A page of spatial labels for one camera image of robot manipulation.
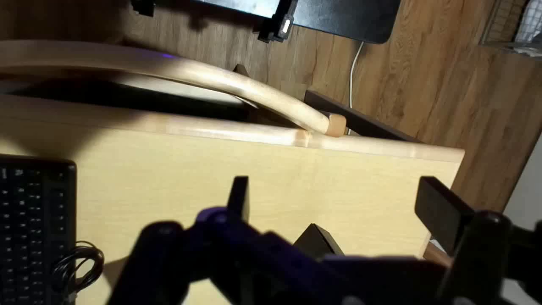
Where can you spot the black monitor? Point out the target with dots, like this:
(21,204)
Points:
(340,14)

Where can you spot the black keyboard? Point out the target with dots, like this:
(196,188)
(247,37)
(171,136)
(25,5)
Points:
(32,231)

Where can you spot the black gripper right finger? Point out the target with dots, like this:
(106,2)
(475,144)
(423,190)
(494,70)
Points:
(443,210)

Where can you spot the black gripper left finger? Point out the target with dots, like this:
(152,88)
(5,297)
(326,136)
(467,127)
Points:
(238,197)

